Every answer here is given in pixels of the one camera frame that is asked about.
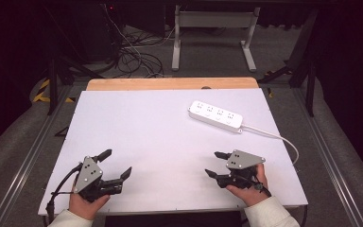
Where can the black metal stand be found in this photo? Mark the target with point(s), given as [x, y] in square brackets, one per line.
[53, 88]
[310, 91]

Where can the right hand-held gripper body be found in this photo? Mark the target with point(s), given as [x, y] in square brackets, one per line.
[242, 160]

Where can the person's left hand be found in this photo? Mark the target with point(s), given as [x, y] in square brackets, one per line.
[85, 206]

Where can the person's right hand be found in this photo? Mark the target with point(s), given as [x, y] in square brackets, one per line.
[252, 195]

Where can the white board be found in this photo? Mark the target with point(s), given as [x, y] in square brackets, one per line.
[154, 142]

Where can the white power strip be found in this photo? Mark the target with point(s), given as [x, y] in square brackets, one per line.
[216, 116]

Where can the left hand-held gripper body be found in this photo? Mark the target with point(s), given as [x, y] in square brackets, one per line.
[89, 176]

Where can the aluminium floor rail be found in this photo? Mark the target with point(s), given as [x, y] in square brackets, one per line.
[29, 164]
[326, 164]

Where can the white metal table frame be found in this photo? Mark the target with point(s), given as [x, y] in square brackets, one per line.
[214, 19]

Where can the yellow black hazard tape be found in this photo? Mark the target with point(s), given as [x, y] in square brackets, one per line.
[41, 98]

